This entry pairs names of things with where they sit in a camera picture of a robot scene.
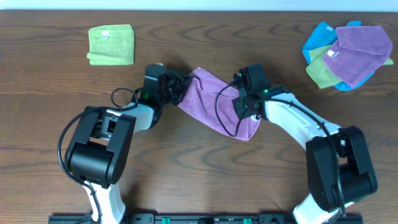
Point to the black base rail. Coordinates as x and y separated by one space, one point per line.
149 218

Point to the green cloth on pile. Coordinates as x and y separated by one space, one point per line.
320 71

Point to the purple cloth on pile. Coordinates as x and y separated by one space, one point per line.
362 35

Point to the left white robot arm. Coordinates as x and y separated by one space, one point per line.
93 148

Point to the folded green cloth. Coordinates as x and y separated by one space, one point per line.
111 45

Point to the purple cloth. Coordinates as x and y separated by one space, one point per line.
207 102
362 35

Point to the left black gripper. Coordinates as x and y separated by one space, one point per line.
178 88

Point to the blue cloth on pile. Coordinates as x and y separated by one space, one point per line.
321 38

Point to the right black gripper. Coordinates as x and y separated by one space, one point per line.
241 106

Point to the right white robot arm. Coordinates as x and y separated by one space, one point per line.
339 167

